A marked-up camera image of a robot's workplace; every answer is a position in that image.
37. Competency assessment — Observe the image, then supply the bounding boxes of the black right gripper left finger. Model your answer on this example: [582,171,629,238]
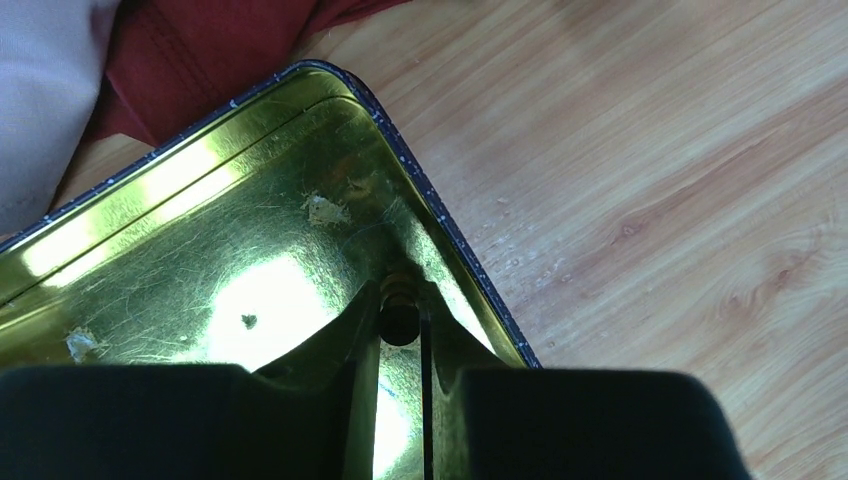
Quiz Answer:
[1,281,379,479]

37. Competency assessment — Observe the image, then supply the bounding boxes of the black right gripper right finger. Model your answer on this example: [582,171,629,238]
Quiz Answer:
[420,284,749,479]

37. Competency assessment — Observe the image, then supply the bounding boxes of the dark pawn piece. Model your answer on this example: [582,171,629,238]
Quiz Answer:
[378,273,420,347]

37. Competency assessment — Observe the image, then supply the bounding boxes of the gold metal tin tray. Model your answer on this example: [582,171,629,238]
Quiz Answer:
[1,61,538,479]

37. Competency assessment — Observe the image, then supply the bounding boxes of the red cloth garment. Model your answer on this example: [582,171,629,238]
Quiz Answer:
[82,0,394,145]

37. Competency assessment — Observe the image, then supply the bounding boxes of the pink cloth garment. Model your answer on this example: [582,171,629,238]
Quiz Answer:
[1,0,119,234]

